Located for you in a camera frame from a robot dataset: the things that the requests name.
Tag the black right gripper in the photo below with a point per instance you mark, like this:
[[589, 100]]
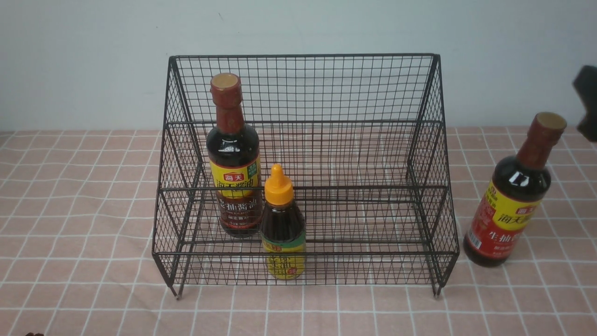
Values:
[[585, 86]]

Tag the light soy sauce bottle red label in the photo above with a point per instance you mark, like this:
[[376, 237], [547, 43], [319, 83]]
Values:
[[516, 189]]

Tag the small oil bottle orange cap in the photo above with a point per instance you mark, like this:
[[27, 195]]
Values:
[[283, 228]]

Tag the dark soy sauce bottle brown label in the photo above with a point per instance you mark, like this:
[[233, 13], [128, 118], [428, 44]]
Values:
[[234, 157]]

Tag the black wire mesh rack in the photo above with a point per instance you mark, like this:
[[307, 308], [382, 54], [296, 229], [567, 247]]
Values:
[[362, 138]]

